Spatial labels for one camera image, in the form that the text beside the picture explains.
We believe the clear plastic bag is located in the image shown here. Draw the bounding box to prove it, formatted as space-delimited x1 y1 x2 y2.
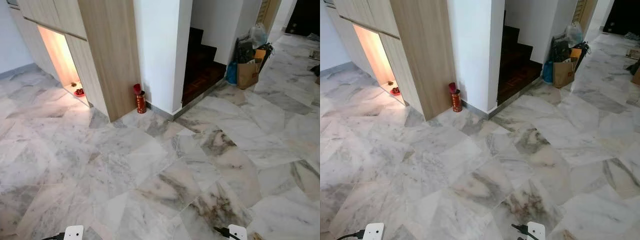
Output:
249 23 269 49
565 23 585 47

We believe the black bag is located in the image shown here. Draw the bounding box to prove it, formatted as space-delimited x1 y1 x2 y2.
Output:
236 39 257 64
552 39 572 63

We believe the brown paper bag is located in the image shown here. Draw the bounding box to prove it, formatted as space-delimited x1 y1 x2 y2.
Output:
237 60 261 90
553 59 577 89

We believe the dark door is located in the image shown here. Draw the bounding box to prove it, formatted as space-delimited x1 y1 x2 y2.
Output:
285 0 321 37
602 0 640 36

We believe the dark wooden staircase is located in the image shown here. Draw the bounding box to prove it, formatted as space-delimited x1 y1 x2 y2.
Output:
497 10 543 106
182 27 227 107

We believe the light wooden wall cabinet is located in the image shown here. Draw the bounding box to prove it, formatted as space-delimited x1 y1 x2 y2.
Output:
9 0 142 122
325 0 457 121

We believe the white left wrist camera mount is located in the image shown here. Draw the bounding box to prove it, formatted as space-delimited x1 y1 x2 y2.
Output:
63 225 85 240
362 222 385 240

